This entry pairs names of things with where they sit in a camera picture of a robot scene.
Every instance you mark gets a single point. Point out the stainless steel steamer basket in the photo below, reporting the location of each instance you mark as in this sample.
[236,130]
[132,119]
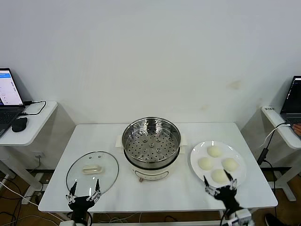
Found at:
[150,153]

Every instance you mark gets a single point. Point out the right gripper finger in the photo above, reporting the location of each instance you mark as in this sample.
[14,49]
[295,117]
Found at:
[232,183]
[210,189]

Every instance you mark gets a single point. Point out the black shoe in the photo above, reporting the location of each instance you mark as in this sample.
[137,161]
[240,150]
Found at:
[272,220]

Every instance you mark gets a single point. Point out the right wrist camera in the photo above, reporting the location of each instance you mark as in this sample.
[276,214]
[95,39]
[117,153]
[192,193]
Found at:
[242,215]

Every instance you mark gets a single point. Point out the round glass lid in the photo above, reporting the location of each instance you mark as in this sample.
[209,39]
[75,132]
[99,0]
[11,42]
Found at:
[105,164]

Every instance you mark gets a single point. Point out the white label sticker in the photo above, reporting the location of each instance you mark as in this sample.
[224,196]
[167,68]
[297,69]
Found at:
[269,108]

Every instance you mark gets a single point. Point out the white round plate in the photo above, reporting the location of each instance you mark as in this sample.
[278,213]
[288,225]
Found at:
[196,164]

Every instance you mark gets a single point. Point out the white wall socket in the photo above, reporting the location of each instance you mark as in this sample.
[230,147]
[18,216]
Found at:
[39,155]

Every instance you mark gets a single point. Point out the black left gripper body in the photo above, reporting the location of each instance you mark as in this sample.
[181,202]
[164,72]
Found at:
[80,204]

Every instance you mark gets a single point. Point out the white steamed baozi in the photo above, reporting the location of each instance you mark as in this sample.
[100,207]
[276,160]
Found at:
[231,164]
[214,151]
[218,176]
[205,163]

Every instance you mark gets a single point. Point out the laptop with dark screen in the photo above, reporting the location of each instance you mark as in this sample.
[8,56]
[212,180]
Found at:
[291,99]

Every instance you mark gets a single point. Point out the white power strip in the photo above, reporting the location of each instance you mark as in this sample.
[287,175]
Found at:
[28,200]

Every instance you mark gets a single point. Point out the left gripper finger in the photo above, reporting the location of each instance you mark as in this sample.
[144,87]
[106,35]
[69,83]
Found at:
[96,191]
[72,194]

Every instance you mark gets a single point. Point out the white side table with label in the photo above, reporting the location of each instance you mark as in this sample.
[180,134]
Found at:
[272,117]

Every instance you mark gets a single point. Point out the black computer mouse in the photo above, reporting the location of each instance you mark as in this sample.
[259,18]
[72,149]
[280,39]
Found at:
[19,124]

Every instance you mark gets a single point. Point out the laptop with bright screen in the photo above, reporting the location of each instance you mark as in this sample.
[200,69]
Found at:
[9,113]

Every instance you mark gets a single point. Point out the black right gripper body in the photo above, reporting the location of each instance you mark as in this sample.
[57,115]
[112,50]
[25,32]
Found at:
[228,197]

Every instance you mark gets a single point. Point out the steel steamer pot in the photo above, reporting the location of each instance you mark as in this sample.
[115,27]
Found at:
[152,173]

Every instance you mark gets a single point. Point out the white side table with mouse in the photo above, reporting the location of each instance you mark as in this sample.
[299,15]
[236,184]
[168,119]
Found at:
[35,127]

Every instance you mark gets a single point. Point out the person hand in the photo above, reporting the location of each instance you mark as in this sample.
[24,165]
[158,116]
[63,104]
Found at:
[297,130]

